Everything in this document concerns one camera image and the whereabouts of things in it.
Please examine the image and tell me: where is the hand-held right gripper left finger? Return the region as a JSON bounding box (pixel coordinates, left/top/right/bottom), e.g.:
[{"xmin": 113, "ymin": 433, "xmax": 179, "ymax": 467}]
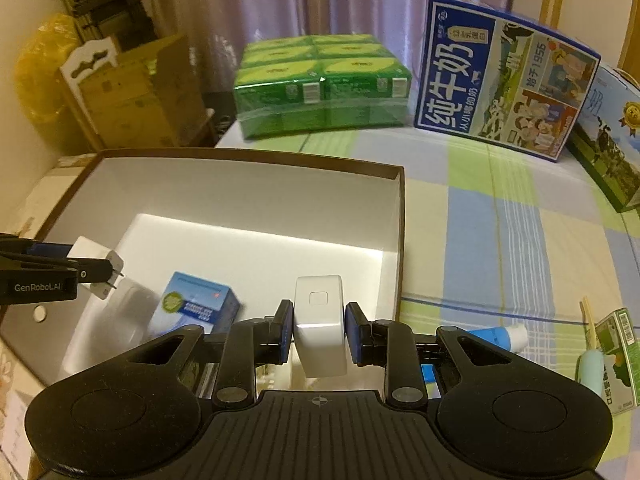
[{"xmin": 117, "ymin": 299, "xmax": 296, "ymax": 408}]

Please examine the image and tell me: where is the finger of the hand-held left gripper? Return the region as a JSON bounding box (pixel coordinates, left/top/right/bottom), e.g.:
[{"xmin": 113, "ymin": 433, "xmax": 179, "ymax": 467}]
[
  {"xmin": 0, "ymin": 254, "xmax": 123, "ymax": 289},
  {"xmin": 0, "ymin": 232, "xmax": 76, "ymax": 261}
]

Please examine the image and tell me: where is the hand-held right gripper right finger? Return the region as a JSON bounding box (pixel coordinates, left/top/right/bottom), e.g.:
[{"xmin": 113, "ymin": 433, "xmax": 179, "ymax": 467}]
[{"xmin": 345, "ymin": 301, "xmax": 521, "ymax": 408}]

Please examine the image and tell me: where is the white plug adapter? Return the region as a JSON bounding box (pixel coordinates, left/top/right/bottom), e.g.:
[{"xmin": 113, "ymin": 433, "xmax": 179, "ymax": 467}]
[{"xmin": 70, "ymin": 236, "xmax": 125, "ymax": 301}]

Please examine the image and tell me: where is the white square charger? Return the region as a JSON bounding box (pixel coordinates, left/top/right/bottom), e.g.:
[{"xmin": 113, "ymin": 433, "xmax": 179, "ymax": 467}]
[{"xmin": 294, "ymin": 274, "xmax": 348, "ymax": 378}]

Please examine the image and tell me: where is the blue white medicine box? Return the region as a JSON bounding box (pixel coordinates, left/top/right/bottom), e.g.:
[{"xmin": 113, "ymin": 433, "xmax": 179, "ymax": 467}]
[{"xmin": 147, "ymin": 271, "xmax": 242, "ymax": 341}]

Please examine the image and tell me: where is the blue tube white cap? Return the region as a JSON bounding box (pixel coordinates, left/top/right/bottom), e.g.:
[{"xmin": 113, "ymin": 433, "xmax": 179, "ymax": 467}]
[{"xmin": 467, "ymin": 323, "xmax": 529, "ymax": 357}]

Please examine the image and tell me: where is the brown storage box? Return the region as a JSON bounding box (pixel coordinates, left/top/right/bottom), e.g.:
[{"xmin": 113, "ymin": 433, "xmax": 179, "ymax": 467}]
[{"xmin": 0, "ymin": 147, "xmax": 406, "ymax": 396}]

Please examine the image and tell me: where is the small green box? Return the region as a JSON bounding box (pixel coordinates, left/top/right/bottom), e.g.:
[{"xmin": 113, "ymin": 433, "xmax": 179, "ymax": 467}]
[{"xmin": 595, "ymin": 307, "xmax": 640, "ymax": 416}]

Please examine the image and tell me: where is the plaid tablecloth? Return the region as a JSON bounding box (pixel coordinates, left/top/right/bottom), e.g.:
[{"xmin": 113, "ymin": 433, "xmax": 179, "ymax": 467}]
[{"xmin": 215, "ymin": 125, "xmax": 640, "ymax": 461}]

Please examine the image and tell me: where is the yellow plastic bag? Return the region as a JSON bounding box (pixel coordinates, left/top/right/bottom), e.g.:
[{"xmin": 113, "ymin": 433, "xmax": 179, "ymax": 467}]
[{"xmin": 12, "ymin": 15, "xmax": 81, "ymax": 153}]

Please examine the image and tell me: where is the brown cardboard box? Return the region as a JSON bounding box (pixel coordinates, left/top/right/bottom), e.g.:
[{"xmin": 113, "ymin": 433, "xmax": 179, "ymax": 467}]
[{"xmin": 80, "ymin": 34, "xmax": 211, "ymax": 148}]

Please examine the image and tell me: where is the white carved chair back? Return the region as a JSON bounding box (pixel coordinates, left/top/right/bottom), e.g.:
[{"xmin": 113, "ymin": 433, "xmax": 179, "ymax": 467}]
[{"xmin": 59, "ymin": 36, "xmax": 121, "ymax": 151}]

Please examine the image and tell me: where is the mint handheld fan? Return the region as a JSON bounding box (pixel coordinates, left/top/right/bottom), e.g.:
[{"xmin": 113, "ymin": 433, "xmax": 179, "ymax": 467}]
[{"xmin": 577, "ymin": 349, "xmax": 607, "ymax": 397}]

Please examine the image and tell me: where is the green wrapped tissue pack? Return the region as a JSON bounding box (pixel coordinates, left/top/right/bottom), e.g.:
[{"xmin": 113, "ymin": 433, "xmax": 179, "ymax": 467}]
[{"xmin": 234, "ymin": 34, "xmax": 415, "ymax": 140}]

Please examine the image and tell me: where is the black folding cart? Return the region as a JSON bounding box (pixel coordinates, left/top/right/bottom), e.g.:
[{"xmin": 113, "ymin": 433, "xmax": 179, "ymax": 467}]
[{"xmin": 54, "ymin": 0, "xmax": 161, "ymax": 56}]

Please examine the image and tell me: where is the blue milk carton box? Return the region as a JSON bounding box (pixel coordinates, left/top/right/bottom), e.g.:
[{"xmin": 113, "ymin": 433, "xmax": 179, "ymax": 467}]
[{"xmin": 414, "ymin": 0, "xmax": 602, "ymax": 163}]

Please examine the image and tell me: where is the green white milk carton box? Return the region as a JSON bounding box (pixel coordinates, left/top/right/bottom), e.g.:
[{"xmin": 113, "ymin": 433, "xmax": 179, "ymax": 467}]
[{"xmin": 570, "ymin": 62, "xmax": 640, "ymax": 213}]

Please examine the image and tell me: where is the pink curtain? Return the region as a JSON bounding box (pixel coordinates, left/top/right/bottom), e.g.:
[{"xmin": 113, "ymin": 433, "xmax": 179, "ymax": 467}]
[{"xmin": 115, "ymin": 0, "xmax": 516, "ymax": 106}]

